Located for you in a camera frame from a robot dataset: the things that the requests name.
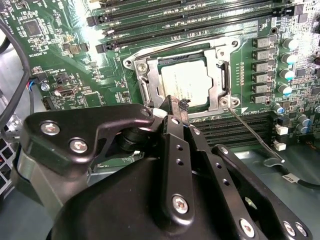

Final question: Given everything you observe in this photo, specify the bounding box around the silver square CPU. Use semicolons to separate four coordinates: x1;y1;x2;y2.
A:
156;53;216;108

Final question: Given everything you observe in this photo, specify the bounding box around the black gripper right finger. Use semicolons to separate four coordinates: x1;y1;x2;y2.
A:
178;98;315;240

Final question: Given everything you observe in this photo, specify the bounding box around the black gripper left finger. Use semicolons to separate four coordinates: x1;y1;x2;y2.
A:
19;94;196;227

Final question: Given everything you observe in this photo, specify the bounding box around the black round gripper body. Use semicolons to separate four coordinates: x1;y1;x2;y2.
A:
49;156;236;240

